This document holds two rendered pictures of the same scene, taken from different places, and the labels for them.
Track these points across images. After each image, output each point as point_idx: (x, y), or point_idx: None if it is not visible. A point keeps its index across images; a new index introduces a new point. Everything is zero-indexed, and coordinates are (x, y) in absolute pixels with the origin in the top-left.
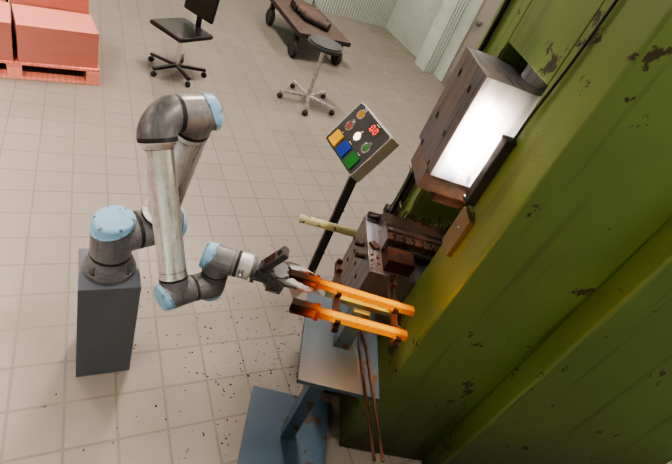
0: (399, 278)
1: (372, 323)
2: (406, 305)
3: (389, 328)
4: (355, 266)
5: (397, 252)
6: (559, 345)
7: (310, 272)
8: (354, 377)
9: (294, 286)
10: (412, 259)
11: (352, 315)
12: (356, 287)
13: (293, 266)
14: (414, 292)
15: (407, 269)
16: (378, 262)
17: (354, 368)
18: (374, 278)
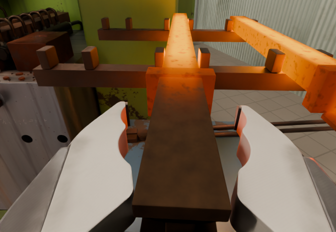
0: (75, 61)
1: (257, 27)
2: (176, 14)
3: (246, 21)
4: (0, 137)
5: (29, 38)
6: None
7: (127, 102)
8: (233, 144)
9: (322, 172)
10: (50, 32)
11: (268, 38)
12: (54, 136)
13: (72, 198)
14: (101, 57)
15: (66, 43)
16: (31, 74)
17: (218, 144)
18: (63, 89)
